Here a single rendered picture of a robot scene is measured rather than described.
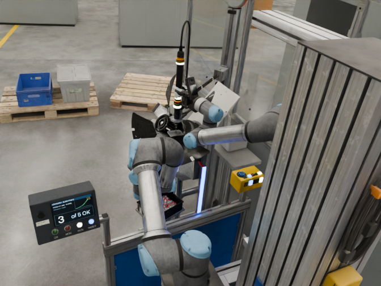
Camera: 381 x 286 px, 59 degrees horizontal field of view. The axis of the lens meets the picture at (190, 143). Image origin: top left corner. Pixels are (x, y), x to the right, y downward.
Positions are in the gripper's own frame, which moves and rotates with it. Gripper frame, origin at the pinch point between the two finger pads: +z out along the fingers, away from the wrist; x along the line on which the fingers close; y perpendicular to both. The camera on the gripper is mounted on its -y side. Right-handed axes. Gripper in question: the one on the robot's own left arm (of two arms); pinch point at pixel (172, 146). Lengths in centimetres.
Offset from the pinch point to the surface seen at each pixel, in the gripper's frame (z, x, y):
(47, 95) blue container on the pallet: 140, 63, 258
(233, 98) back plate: 47, -14, -19
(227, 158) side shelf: 51, 34, -15
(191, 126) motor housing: 26.3, 0.2, 0.1
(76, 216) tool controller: -67, 1, 10
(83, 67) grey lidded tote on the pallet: 204, 45, 252
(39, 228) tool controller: -78, 1, 19
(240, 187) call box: 4.5, 19.8, -39.8
